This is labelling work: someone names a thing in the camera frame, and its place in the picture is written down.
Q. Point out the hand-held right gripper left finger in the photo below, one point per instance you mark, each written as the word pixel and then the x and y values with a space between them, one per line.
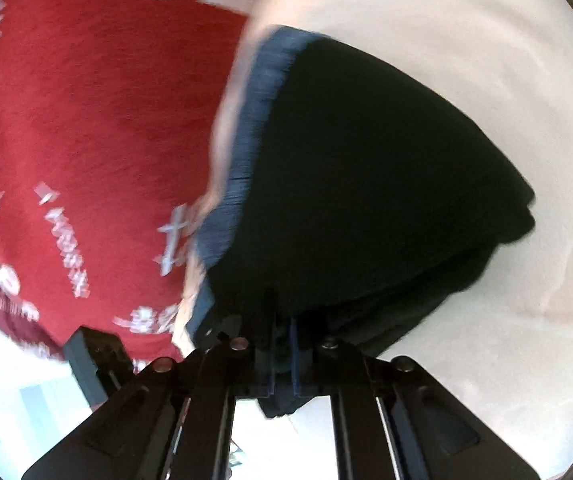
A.
pixel 201 410

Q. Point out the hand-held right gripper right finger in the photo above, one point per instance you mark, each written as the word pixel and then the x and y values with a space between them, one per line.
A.
pixel 366 410

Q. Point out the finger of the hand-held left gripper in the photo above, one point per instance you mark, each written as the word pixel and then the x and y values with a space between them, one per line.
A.
pixel 94 360

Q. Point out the black pants with blue stripes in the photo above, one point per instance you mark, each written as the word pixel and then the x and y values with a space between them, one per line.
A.
pixel 366 185

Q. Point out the red printed blanket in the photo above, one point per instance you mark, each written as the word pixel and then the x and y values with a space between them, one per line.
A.
pixel 91 110

